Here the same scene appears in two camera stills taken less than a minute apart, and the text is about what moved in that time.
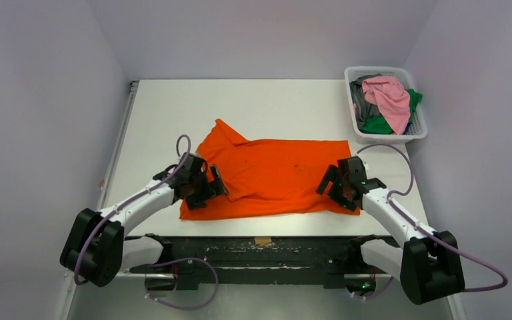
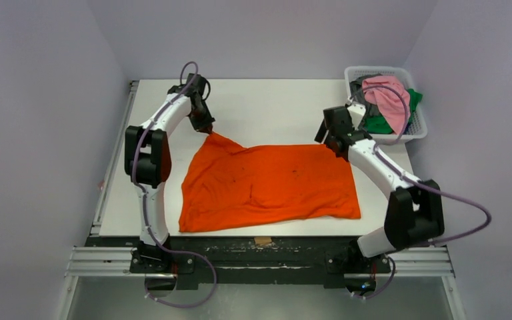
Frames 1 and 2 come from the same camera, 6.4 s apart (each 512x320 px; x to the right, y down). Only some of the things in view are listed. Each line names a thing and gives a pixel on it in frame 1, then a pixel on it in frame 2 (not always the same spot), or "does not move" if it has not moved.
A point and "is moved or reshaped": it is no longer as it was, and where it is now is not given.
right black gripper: x=337 y=185 to x=332 y=144
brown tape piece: x=260 y=241 does not move
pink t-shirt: x=393 y=99 does not move
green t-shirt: x=381 y=125 does not move
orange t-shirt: x=267 y=178 is moved or reshaped
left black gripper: x=197 y=202 to x=205 y=126
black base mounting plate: x=261 y=260 does not move
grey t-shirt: x=365 y=111 does not move
